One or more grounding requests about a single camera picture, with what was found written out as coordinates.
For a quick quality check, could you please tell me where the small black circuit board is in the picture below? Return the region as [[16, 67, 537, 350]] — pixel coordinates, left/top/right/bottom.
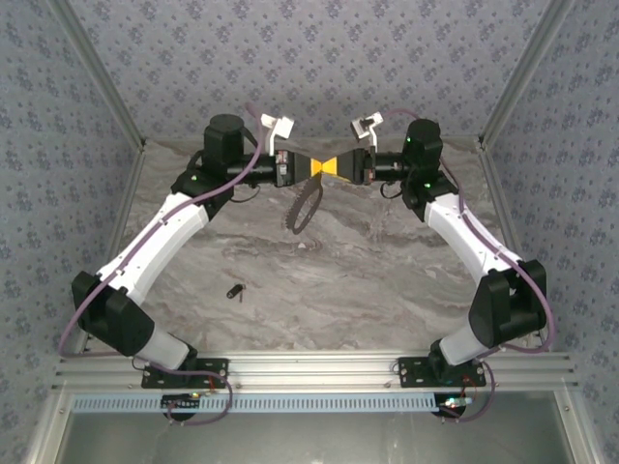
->
[[436, 394, 474, 420], [161, 392, 202, 421]]

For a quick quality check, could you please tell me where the grey metal shelf panel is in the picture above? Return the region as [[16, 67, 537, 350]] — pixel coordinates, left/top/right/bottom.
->
[[55, 413, 576, 464]]

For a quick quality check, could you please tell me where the aluminium corner post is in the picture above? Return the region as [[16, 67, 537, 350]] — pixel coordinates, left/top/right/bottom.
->
[[47, 0, 147, 152], [477, 0, 579, 152]]

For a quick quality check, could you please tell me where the aluminium mounting rail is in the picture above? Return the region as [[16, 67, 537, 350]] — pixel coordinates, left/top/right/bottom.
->
[[52, 351, 580, 393]]

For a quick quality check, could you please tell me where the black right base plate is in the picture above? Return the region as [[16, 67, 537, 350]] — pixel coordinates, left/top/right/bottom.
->
[[397, 356, 487, 389]]

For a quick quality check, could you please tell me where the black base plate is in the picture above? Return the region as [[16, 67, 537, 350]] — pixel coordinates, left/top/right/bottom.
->
[[141, 357, 230, 390], [397, 356, 487, 389]]

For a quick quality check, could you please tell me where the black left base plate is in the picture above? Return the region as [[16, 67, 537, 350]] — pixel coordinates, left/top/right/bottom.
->
[[141, 357, 230, 390]]

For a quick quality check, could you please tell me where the slotted grey cable duct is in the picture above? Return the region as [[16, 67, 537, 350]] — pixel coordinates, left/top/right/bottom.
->
[[71, 391, 460, 415]]

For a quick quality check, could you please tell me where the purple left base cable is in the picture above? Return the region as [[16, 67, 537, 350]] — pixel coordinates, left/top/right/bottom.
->
[[133, 357, 234, 427]]

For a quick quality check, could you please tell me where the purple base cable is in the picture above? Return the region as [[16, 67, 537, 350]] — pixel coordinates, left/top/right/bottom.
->
[[442, 360, 496, 424], [133, 357, 234, 427]]

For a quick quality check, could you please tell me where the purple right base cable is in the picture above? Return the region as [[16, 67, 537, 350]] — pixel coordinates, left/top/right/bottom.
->
[[442, 360, 496, 424]]

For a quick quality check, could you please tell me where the aluminium lower frame bar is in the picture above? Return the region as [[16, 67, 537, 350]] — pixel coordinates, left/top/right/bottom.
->
[[23, 391, 74, 464], [553, 391, 605, 464]]

